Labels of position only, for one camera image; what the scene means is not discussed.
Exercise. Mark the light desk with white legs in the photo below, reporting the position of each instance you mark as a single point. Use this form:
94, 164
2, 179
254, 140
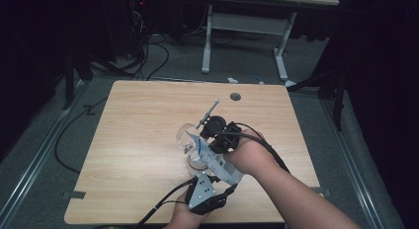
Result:
247, 23

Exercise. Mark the dark device with red light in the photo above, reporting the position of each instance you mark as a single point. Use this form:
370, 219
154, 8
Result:
141, 4

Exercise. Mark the grey tape strip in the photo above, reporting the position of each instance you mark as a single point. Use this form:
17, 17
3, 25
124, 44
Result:
322, 190
75, 194

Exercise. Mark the clear glass jar with lid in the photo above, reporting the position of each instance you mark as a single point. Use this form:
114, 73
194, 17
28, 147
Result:
184, 137

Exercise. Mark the small white floor object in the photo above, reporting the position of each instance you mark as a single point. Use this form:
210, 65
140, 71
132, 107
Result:
232, 80

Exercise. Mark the metal floor rail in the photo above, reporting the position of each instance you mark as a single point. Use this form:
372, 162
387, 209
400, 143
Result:
355, 169
36, 158

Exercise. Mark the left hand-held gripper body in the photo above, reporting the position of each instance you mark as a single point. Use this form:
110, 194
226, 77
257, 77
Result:
201, 196

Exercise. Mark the dark round table grommet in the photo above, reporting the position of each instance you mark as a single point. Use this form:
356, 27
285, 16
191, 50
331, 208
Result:
235, 97

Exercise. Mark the person's left hand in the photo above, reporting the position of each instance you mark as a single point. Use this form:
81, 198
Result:
184, 219

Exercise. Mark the white and blue bag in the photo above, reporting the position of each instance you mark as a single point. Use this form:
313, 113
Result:
224, 166

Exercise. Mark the person's right hand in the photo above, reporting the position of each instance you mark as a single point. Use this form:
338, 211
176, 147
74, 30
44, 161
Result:
252, 155

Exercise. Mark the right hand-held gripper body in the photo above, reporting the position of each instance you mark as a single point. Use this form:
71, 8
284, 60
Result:
220, 130

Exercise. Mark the black metal stand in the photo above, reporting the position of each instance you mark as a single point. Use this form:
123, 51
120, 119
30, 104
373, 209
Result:
337, 100
69, 81

